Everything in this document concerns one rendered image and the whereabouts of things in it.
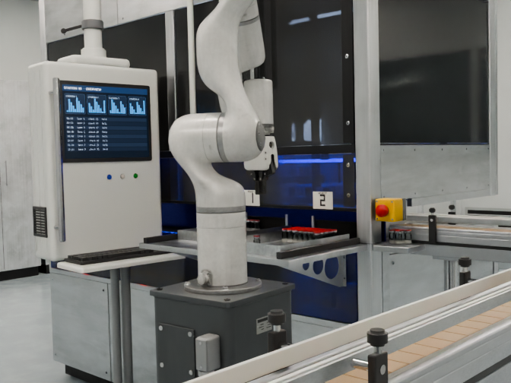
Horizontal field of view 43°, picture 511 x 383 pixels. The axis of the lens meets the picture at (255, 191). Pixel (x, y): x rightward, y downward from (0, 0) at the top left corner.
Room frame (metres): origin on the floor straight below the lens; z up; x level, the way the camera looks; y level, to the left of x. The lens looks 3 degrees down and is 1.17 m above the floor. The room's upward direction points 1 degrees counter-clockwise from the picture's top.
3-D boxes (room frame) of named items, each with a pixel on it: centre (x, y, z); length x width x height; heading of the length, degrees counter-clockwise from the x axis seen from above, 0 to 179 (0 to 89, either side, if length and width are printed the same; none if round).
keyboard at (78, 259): (2.50, 0.52, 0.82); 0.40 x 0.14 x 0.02; 132
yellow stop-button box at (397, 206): (2.11, -0.43, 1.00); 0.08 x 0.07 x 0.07; 137
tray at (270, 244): (2.11, -0.09, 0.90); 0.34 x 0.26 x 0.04; 136
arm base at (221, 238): (1.59, 0.08, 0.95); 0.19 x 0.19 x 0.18
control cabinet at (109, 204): (2.66, 0.64, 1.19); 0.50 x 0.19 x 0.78; 132
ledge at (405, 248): (2.13, -0.47, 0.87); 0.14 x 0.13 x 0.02; 137
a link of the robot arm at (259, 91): (1.93, -0.01, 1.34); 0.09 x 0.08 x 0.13; 74
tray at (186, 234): (2.43, 0.08, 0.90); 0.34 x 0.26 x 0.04; 137
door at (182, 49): (2.64, 0.15, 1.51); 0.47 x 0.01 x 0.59; 47
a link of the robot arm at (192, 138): (1.60, 0.12, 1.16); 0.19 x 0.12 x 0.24; 74
